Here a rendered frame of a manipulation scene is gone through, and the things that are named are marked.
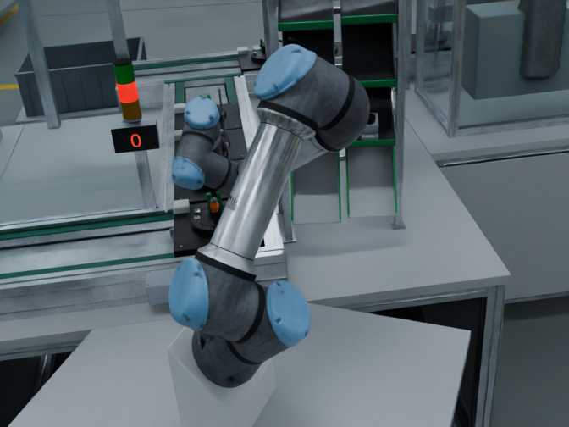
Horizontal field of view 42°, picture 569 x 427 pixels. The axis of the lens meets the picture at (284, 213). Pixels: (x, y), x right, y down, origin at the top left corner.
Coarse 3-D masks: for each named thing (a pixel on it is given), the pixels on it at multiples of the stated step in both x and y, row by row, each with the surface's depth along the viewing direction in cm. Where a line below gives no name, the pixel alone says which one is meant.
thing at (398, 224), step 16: (272, 0) 178; (400, 0) 182; (272, 16) 180; (400, 16) 184; (272, 32) 182; (400, 32) 186; (272, 48) 184; (400, 48) 188; (400, 64) 191; (400, 80) 193; (400, 96) 195; (400, 112) 198; (400, 128) 200; (400, 144) 203; (400, 160) 205; (400, 176) 208; (288, 192) 205; (400, 192) 210; (288, 208) 208; (400, 208) 213; (288, 224) 211; (400, 224) 216; (288, 240) 213
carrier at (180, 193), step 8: (232, 160) 237; (240, 160) 236; (176, 192) 220; (184, 192) 220; (192, 192) 220; (200, 192) 219; (216, 192) 219; (176, 200) 216; (192, 200) 216; (200, 200) 215; (224, 200) 216
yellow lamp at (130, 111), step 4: (136, 100) 194; (120, 104) 195; (124, 104) 193; (128, 104) 193; (132, 104) 194; (136, 104) 195; (124, 108) 194; (128, 108) 194; (132, 108) 194; (136, 108) 195; (140, 108) 196; (124, 112) 195; (128, 112) 194; (132, 112) 195; (136, 112) 195; (140, 112) 196; (124, 116) 196; (128, 116) 195; (132, 116) 195; (136, 116) 196; (140, 116) 197
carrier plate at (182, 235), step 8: (192, 208) 211; (176, 216) 208; (184, 216) 208; (176, 224) 205; (184, 224) 204; (176, 232) 201; (184, 232) 201; (192, 232) 200; (176, 240) 197; (184, 240) 197; (192, 240) 197; (200, 240) 197; (208, 240) 196; (176, 248) 194; (184, 248) 194; (192, 248) 193; (176, 256) 194; (184, 256) 194
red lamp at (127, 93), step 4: (128, 84) 191; (132, 84) 191; (120, 88) 191; (124, 88) 191; (128, 88) 191; (132, 88) 192; (136, 88) 194; (120, 92) 192; (124, 92) 192; (128, 92) 192; (132, 92) 192; (136, 92) 194; (120, 96) 193; (124, 96) 192; (128, 96) 192; (132, 96) 193; (136, 96) 194; (120, 100) 194; (124, 100) 193; (128, 100) 193; (132, 100) 193
